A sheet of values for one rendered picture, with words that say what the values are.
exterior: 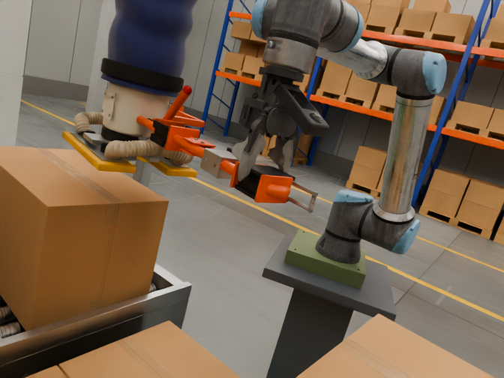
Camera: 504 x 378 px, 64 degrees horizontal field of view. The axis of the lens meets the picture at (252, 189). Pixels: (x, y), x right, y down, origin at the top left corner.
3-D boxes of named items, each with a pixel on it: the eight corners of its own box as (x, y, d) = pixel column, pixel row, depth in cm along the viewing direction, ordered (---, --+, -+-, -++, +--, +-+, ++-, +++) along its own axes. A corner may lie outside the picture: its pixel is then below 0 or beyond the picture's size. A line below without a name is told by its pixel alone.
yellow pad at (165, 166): (121, 143, 136) (124, 129, 135) (148, 147, 142) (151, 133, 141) (166, 175, 111) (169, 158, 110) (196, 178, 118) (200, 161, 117)
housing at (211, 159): (198, 167, 85) (202, 147, 84) (223, 169, 90) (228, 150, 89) (215, 178, 80) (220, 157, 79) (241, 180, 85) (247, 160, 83)
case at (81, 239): (-35, 247, 150) (-24, 143, 141) (71, 235, 181) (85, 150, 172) (28, 337, 115) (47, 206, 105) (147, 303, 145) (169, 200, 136)
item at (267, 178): (229, 186, 75) (235, 160, 74) (258, 187, 80) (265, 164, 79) (256, 202, 69) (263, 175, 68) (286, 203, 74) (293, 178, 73)
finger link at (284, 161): (274, 172, 84) (273, 130, 80) (294, 181, 79) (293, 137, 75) (263, 176, 82) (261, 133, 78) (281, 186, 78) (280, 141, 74)
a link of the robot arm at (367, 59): (373, 47, 138) (251, -18, 85) (409, 52, 131) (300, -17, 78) (364, 81, 141) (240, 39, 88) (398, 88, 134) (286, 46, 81)
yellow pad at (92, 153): (61, 136, 123) (64, 121, 122) (94, 140, 130) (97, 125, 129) (97, 171, 99) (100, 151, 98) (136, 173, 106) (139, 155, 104)
